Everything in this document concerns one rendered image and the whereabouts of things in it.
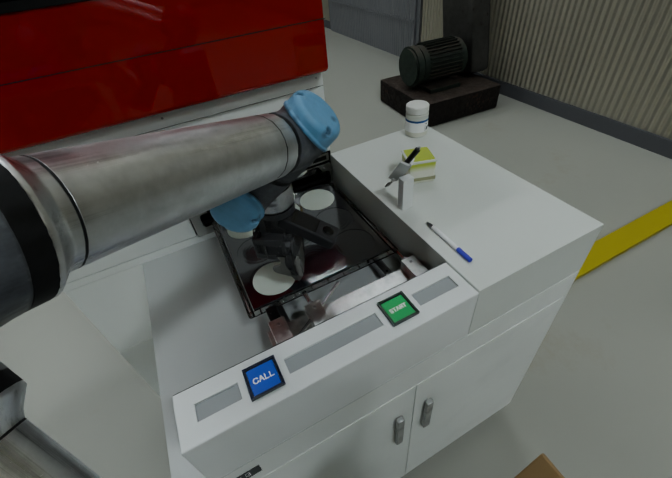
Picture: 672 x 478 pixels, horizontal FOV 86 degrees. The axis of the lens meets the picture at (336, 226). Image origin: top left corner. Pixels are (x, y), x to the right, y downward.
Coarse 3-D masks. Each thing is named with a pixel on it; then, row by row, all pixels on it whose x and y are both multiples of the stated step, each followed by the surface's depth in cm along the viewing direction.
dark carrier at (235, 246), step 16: (304, 192) 107; (336, 192) 106; (304, 208) 101; (336, 208) 100; (336, 224) 95; (352, 224) 94; (240, 240) 93; (304, 240) 91; (336, 240) 90; (352, 240) 90; (368, 240) 89; (240, 256) 89; (256, 256) 88; (304, 256) 87; (320, 256) 86; (336, 256) 86; (352, 256) 85; (368, 256) 85; (240, 272) 84; (304, 272) 83; (320, 272) 82; (336, 272) 82; (256, 304) 77
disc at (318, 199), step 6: (312, 192) 107; (318, 192) 106; (324, 192) 106; (330, 192) 106; (300, 198) 105; (306, 198) 105; (312, 198) 104; (318, 198) 104; (324, 198) 104; (330, 198) 104; (306, 204) 103; (312, 204) 102; (318, 204) 102; (324, 204) 102; (330, 204) 102
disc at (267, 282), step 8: (272, 264) 86; (256, 272) 84; (264, 272) 84; (272, 272) 84; (256, 280) 82; (264, 280) 82; (272, 280) 82; (280, 280) 81; (288, 280) 81; (256, 288) 80; (264, 288) 80; (272, 288) 80; (280, 288) 80; (288, 288) 79
